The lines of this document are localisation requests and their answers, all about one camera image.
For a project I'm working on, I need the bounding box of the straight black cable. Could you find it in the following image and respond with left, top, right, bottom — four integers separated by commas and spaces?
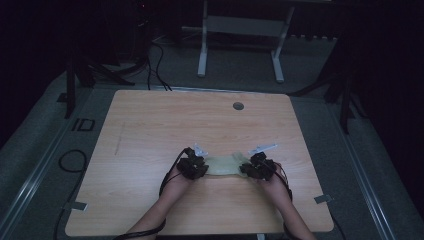
146, 55, 153, 91

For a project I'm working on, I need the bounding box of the white metal desk frame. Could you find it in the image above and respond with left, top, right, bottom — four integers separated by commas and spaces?
181, 0, 296, 84

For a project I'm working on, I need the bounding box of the dark equipment rack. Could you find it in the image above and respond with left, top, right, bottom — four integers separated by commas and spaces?
131, 0, 155, 68

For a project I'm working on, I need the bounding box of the metal floor rail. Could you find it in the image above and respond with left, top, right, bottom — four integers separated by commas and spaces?
333, 101, 398, 240
0, 89, 88, 236

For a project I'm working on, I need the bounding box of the person's right hand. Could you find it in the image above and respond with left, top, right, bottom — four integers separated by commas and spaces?
256, 166, 291, 206

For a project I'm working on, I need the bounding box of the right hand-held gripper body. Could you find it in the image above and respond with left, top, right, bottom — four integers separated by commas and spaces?
239, 142, 279, 182

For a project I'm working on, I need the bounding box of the right hand-held gripper cable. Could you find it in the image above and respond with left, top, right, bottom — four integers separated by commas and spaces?
266, 161, 303, 240

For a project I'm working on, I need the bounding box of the curved black cable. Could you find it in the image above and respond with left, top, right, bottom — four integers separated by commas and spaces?
151, 41, 174, 92

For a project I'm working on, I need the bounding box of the hand-held gripper cable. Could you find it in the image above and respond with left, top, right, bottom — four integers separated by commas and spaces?
266, 161, 303, 240
112, 147, 188, 240

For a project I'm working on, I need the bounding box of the looped black floor cable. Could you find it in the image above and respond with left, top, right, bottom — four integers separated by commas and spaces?
53, 148, 89, 240

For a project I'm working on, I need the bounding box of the left hand-held gripper cable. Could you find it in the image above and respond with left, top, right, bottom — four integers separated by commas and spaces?
112, 147, 188, 240

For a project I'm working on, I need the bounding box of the grey tape strip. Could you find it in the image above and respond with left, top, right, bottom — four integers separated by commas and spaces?
313, 194, 334, 205
62, 200, 89, 212

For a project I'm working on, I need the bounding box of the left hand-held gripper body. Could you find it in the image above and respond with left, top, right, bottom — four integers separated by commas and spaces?
176, 142, 210, 181

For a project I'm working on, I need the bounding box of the person's left hand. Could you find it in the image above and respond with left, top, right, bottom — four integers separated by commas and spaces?
162, 172, 195, 203

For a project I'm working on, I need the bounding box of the black metal stand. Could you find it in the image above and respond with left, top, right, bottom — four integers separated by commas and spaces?
55, 49, 136, 120
287, 49, 368, 135

